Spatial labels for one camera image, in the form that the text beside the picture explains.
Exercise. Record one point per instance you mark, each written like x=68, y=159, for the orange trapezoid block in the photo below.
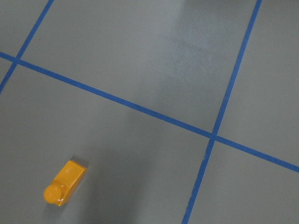
x=63, y=186

